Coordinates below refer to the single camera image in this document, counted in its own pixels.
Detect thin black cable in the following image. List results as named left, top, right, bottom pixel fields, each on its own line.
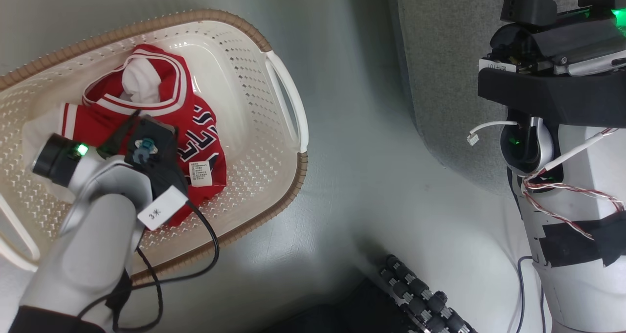
left=76, top=200, right=221, bottom=333

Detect cream perforated laundry basket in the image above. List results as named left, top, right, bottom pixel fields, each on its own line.
left=0, top=9, right=310, bottom=286

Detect grey fabric sofa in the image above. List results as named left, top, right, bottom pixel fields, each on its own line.
left=386, top=0, right=582, bottom=197

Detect red and white jersey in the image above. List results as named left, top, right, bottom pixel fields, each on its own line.
left=22, top=44, right=228, bottom=227

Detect black tape patch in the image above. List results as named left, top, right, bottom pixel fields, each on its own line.
left=537, top=211, right=626, bottom=268

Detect red white twisted wires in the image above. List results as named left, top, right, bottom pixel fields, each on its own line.
left=520, top=127, right=626, bottom=241

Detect white paper cable tag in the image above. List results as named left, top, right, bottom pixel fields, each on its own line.
left=137, top=185, right=190, bottom=231

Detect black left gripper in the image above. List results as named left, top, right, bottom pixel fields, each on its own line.
left=99, top=111, right=189, bottom=200

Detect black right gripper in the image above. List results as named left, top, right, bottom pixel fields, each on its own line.
left=478, top=0, right=626, bottom=128

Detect white cable with connector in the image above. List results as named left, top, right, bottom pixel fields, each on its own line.
left=467, top=120, right=520, bottom=147

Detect thin blue-grey cable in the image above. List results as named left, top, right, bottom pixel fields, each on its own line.
left=517, top=255, right=547, bottom=333

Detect black roller wheel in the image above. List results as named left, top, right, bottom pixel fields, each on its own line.
left=379, top=254, right=478, bottom=333

